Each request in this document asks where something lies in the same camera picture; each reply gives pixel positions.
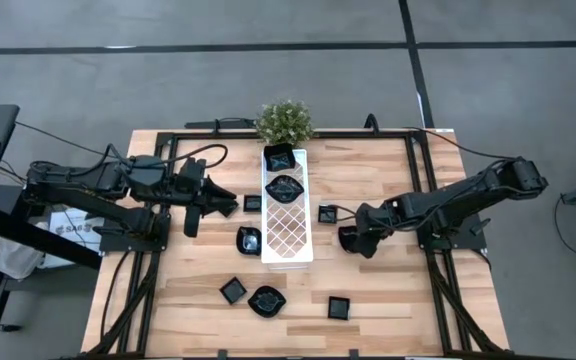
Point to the black mounting bar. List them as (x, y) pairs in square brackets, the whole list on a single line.
[(203, 124)]

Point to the white plastic bag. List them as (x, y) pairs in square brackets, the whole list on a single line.
[(10, 257)]

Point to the black desk support beam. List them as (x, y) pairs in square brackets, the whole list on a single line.
[(43, 241)]

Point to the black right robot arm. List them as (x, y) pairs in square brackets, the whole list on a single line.
[(468, 192)]

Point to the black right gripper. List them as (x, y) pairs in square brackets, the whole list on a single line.
[(372, 222)]

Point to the black wavy square mini plate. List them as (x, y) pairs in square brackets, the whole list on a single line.
[(279, 159)]

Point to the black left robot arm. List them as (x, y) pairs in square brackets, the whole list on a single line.
[(83, 180)]

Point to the black aluminium table frame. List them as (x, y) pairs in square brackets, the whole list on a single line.
[(238, 135)]

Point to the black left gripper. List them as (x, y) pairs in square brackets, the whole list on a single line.
[(192, 185)]

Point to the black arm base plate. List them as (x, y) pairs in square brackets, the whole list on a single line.
[(118, 245), (473, 243)]

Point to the white printed cardboard box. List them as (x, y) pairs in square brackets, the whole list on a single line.
[(75, 231)]

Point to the green potted plant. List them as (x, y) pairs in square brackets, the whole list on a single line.
[(284, 122)]

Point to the black table clamp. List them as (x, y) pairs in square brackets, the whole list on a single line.
[(223, 354), (353, 354)]

